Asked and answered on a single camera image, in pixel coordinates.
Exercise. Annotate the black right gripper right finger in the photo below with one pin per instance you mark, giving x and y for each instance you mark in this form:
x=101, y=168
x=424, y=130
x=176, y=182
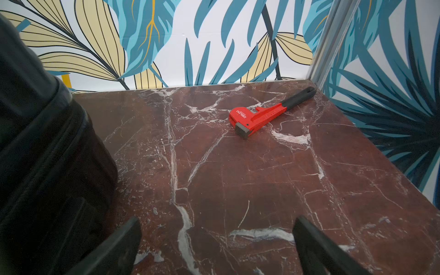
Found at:
x=319, y=255

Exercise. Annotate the black hard-shell suitcase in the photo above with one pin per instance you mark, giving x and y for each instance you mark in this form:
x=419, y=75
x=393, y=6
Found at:
x=57, y=177

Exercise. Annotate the red pipe wrench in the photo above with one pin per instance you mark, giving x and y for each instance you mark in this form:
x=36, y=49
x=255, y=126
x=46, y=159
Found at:
x=246, y=122

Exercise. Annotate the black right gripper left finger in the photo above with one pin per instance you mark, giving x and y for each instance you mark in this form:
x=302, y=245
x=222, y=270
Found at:
x=116, y=255

